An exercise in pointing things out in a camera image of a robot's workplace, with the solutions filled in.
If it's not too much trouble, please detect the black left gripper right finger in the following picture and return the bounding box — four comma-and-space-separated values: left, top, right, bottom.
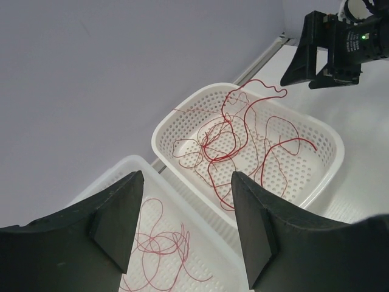
231, 172, 388, 291

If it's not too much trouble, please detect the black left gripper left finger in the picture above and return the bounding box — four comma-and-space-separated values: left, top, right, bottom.
1, 171, 144, 291

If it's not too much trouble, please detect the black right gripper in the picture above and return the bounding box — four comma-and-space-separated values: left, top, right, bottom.
280, 11, 383, 89

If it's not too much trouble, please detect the separate curved red wire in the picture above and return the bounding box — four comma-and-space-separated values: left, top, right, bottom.
200, 78, 318, 212

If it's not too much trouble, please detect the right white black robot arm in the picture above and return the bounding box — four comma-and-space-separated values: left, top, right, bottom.
280, 1, 388, 89

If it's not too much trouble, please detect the translucent white perforated basket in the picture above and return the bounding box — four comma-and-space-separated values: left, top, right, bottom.
71, 155, 249, 291

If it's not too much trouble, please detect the white perforated plastic basket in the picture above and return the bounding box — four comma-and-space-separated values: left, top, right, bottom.
151, 83, 345, 226

